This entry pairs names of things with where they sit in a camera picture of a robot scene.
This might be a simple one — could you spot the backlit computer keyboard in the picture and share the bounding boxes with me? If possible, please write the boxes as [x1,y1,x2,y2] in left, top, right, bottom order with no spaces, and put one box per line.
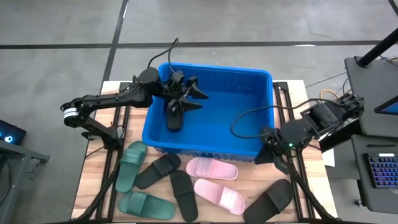
[363,152,398,189]

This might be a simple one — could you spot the grey desk with keyboard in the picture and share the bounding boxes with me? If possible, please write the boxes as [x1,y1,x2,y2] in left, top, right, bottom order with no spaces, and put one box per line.
[350,134,398,215]

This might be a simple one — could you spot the yellow cable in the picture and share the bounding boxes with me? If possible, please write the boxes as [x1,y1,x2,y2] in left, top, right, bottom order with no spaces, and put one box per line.
[320,89,340,101]

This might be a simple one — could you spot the black rubber slide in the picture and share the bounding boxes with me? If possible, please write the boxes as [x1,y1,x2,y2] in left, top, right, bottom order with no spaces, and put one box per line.
[134,153,182,190]
[166,98,188,133]
[243,179,294,223]
[169,169,200,222]

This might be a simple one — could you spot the black aluminium frame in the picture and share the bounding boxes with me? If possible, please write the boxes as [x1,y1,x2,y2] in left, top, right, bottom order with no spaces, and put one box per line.
[73,81,156,222]
[273,81,340,222]

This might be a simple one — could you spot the grey metal stand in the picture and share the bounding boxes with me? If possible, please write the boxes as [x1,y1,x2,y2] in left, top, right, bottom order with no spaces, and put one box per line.
[0,139,50,224]

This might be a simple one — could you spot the black round pole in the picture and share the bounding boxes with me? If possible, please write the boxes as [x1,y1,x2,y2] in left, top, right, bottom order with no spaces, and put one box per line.
[356,27,398,68]

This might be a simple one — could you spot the white paper sheet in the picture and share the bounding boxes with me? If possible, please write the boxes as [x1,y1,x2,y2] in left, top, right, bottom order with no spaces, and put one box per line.
[322,148,336,168]

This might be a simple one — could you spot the green rubber slide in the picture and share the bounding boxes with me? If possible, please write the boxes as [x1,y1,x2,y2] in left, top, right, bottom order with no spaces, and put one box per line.
[115,140,149,194]
[118,191,177,221]

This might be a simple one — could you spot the grey desk panel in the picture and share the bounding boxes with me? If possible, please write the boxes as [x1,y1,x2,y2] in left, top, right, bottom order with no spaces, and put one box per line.
[344,55,398,138]

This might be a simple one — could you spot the black slanted panel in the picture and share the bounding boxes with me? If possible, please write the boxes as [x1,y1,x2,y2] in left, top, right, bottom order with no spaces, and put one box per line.
[318,121,363,154]

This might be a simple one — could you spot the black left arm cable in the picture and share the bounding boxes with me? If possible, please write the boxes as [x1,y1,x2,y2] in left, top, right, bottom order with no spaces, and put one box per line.
[146,37,180,75]

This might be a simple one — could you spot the black computer blue lights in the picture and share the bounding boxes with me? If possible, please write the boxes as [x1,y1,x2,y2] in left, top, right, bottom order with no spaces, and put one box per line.
[0,119,28,146]

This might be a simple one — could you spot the pink rubber slide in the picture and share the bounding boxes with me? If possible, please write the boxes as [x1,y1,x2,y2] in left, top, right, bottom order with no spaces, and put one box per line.
[185,156,239,182]
[193,177,246,215]

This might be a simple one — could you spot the black computer monitor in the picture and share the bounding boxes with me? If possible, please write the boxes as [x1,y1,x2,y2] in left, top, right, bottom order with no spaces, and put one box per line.
[374,95,398,116]

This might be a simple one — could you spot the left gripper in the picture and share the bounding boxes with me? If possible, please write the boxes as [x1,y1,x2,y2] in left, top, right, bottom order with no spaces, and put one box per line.
[160,70,210,113]

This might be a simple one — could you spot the blue plastic bin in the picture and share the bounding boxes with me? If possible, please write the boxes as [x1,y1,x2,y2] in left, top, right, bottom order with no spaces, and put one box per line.
[142,62,275,162]

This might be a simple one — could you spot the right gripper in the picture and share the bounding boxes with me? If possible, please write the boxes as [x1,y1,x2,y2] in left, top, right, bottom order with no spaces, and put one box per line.
[254,126,290,175]

